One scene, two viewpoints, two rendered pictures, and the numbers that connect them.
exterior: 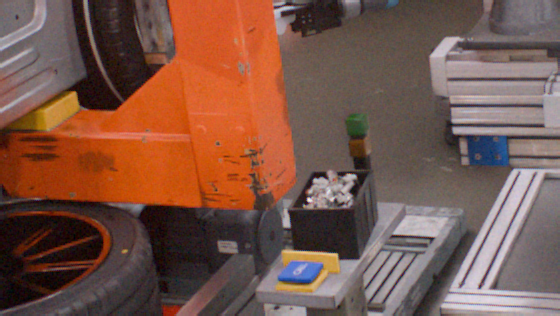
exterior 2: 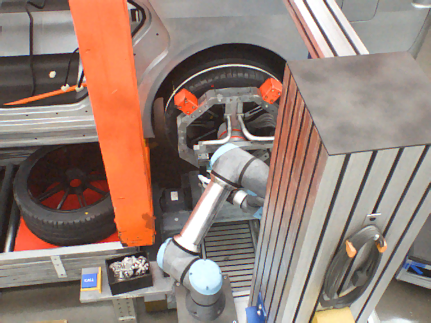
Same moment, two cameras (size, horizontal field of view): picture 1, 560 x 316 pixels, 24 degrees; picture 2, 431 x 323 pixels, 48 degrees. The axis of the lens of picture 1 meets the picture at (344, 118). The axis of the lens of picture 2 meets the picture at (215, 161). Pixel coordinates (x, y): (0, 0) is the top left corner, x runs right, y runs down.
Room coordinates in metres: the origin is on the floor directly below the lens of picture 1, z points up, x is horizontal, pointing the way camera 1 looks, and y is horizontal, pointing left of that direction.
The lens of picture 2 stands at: (2.16, -1.14, 2.57)
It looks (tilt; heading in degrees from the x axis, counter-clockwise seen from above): 47 degrees down; 57
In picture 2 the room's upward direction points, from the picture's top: 2 degrees clockwise
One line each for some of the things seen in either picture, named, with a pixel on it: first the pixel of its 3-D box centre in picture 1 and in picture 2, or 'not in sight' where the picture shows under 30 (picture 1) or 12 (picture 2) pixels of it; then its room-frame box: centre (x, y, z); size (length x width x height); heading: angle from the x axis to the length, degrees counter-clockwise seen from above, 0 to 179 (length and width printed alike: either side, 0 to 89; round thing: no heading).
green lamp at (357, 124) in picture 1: (357, 124); not in sight; (2.62, -0.03, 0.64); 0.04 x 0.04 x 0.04; 66
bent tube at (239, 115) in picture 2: not in sight; (257, 122); (3.23, 0.16, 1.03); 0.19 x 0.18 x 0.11; 66
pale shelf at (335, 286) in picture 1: (335, 250); (126, 281); (2.44, 0.05, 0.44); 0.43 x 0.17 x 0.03; 156
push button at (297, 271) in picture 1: (301, 274); (89, 281); (2.28, 0.12, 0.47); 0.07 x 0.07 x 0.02; 66
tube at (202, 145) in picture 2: not in sight; (215, 125); (3.05, 0.24, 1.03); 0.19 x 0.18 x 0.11; 66
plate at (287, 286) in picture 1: (301, 280); (90, 282); (2.28, 0.12, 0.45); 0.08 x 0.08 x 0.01; 66
